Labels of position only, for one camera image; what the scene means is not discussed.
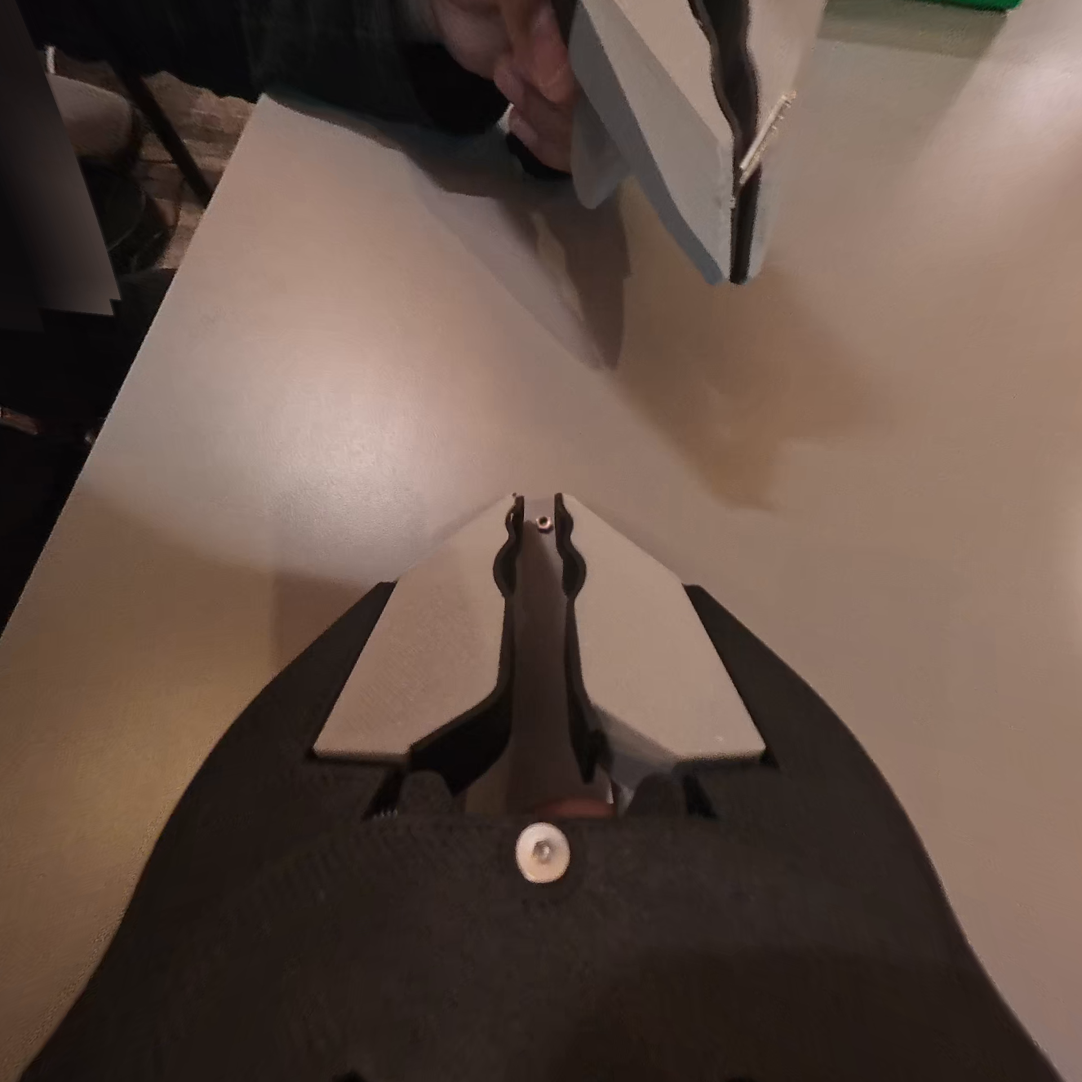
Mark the person's left forearm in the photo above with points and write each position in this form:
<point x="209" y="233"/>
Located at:
<point x="296" y="51"/>

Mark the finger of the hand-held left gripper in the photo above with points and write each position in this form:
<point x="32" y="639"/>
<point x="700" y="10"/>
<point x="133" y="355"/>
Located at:
<point x="651" y="101"/>
<point x="786" y="51"/>

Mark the green plastic bin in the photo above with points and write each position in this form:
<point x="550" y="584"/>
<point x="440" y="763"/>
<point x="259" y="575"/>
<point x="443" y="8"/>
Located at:
<point x="972" y="5"/>

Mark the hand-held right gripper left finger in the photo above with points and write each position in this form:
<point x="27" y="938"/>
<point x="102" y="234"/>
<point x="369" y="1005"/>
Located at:
<point x="423" y="668"/>

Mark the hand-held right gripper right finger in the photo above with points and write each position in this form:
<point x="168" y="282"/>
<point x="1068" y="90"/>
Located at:
<point x="668" y="668"/>

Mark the thin metal screw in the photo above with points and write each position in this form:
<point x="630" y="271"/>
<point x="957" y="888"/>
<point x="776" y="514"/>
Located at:
<point x="765" y="139"/>

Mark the person's left hand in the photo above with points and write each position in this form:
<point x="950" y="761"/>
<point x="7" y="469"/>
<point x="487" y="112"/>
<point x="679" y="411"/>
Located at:
<point x="541" y="84"/>

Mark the grey desk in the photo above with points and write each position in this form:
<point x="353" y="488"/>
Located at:
<point x="338" y="380"/>

